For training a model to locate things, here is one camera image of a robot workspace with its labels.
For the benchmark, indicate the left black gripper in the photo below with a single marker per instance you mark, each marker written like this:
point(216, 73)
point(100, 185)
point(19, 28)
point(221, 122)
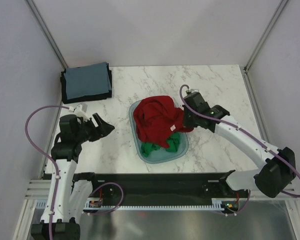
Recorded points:
point(104, 130)

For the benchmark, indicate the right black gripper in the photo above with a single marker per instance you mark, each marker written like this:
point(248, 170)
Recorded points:
point(187, 123)

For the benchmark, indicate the red t shirt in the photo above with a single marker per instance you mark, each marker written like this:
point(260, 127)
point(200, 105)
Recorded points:
point(157, 117)

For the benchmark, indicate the clear teal plastic bin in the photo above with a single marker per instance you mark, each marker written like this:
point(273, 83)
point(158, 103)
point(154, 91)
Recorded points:
point(161, 155)

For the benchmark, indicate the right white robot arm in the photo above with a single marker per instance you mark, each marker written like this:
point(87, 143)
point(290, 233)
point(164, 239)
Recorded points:
point(275, 167)

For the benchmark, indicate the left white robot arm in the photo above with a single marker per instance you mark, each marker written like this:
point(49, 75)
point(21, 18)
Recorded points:
point(67, 197)

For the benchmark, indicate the green t shirt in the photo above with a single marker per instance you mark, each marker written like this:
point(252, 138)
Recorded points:
point(171, 145)

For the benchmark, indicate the folded grey-blue t shirt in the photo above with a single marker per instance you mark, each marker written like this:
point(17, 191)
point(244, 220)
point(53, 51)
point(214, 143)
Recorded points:
point(86, 81)

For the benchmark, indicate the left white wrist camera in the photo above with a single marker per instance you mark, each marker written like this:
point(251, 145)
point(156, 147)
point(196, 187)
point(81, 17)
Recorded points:
point(80, 111)

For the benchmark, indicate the right aluminium frame post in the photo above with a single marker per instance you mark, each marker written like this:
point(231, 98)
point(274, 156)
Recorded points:
point(266, 33)

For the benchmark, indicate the aluminium frame post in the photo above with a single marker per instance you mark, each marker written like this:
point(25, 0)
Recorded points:
point(46, 32)
point(266, 33)

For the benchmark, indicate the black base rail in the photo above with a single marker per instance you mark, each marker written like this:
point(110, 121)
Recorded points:
point(160, 189)

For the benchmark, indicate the white slotted cable duct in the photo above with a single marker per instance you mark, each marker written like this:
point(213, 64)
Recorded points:
point(216, 205)

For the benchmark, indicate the left aluminium frame post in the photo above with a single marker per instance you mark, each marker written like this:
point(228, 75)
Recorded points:
point(46, 32)

